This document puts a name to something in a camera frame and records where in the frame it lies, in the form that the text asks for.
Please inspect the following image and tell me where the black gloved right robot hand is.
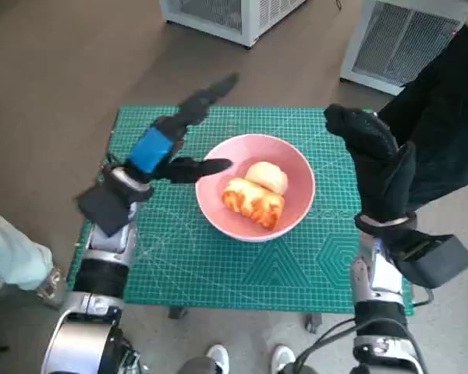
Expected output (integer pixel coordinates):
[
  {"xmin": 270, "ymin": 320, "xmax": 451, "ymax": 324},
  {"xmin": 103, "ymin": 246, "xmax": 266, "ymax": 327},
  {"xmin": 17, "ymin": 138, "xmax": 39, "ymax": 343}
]
[{"xmin": 323, "ymin": 103, "xmax": 417, "ymax": 227}]

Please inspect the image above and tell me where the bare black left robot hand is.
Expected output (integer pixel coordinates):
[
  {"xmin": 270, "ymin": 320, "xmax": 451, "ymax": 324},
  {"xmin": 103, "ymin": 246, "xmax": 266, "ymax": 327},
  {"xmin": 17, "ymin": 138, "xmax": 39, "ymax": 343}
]
[{"xmin": 122, "ymin": 72, "xmax": 241, "ymax": 186}]

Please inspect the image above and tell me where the pink bowl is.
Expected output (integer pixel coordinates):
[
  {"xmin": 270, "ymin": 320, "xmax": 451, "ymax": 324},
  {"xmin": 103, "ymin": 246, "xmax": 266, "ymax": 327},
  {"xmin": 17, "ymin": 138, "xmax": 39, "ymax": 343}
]
[{"xmin": 194, "ymin": 133, "xmax": 317, "ymax": 243}]

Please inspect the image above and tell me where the long braided toy bread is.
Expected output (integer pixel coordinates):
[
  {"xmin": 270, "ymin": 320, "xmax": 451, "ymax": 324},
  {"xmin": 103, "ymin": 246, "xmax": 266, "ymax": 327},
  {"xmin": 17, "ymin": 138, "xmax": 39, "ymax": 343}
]
[{"xmin": 222, "ymin": 177, "xmax": 286, "ymax": 231}]

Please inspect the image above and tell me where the round toy bread bun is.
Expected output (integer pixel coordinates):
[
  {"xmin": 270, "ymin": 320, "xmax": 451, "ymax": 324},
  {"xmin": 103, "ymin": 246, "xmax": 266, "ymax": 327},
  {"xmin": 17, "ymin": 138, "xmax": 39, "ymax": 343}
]
[{"xmin": 244, "ymin": 161, "xmax": 289, "ymax": 195}]

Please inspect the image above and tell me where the white mesh cabinet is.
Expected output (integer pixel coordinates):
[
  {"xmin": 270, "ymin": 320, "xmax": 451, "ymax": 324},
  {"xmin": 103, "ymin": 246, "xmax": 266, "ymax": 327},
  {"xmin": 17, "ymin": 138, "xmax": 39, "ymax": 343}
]
[
  {"xmin": 158, "ymin": 0, "xmax": 309, "ymax": 48},
  {"xmin": 339, "ymin": 0, "xmax": 468, "ymax": 97}
]

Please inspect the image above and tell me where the green cutting mat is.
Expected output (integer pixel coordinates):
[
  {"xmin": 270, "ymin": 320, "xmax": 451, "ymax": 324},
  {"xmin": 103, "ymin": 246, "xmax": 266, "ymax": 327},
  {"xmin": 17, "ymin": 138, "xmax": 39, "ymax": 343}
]
[{"xmin": 68, "ymin": 104, "xmax": 414, "ymax": 316}]

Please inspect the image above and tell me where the person's grey shoe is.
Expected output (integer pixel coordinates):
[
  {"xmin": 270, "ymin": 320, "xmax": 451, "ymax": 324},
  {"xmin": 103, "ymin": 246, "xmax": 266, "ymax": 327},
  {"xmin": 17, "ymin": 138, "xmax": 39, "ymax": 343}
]
[{"xmin": 37, "ymin": 264, "xmax": 69, "ymax": 311}]

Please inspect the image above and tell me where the person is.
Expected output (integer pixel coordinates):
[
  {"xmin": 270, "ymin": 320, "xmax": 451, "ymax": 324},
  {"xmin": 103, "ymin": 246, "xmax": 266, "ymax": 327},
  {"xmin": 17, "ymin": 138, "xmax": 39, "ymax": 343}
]
[{"xmin": 0, "ymin": 206, "xmax": 55, "ymax": 291}]

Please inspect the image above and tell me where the white shoe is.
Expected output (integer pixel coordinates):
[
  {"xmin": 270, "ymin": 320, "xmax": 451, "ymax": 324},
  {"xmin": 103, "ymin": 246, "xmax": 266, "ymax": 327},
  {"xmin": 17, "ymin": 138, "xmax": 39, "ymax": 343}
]
[
  {"xmin": 206, "ymin": 343, "xmax": 230, "ymax": 374},
  {"xmin": 271, "ymin": 343, "xmax": 296, "ymax": 374}
]

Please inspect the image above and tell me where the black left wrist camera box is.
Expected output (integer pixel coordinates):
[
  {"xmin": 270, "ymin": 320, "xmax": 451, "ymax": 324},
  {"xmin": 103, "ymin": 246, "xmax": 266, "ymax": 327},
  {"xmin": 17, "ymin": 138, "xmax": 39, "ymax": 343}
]
[{"xmin": 76, "ymin": 182, "xmax": 136, "ymax": 238}]

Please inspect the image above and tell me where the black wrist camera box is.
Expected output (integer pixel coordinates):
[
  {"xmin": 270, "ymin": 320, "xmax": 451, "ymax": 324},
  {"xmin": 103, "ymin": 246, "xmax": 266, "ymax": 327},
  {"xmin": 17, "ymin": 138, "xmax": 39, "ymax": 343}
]
[
  {"xmin": 393, "ymin": 231, "xmax": 468, "ymax": 289},
  {"xmin": 76, "ymin": 182, "xmax": 136, "ymax": 238}
]

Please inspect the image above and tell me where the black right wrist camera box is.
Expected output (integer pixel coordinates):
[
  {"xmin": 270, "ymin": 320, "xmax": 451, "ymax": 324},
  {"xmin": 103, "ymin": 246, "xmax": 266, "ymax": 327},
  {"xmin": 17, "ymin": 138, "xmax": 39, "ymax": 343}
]
[{"xmin": 393, "ymin": 231, "xmax": 468, "ymax": 289}]

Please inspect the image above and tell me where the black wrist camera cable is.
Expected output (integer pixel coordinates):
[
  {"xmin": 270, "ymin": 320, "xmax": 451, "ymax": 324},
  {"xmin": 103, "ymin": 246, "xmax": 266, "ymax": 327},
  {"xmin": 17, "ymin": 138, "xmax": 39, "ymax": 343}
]
[{"xmin": 411, "ymin": 286, "xmax": 434, "ymax": 307}]

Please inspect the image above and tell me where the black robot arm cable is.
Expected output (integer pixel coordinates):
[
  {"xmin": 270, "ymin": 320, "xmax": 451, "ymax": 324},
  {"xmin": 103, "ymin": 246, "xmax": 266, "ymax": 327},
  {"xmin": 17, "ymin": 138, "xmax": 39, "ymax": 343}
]
[{"xmin": 292, "ymin": 317, "xmax": 430, "ymax": 374}]

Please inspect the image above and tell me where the black device with cables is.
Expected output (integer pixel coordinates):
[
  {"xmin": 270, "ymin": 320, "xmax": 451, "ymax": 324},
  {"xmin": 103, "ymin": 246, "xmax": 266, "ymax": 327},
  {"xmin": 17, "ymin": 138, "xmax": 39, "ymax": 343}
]
[{"xmin": 115, "ymin": 338, "xmax": 149, "ymax": 374}]

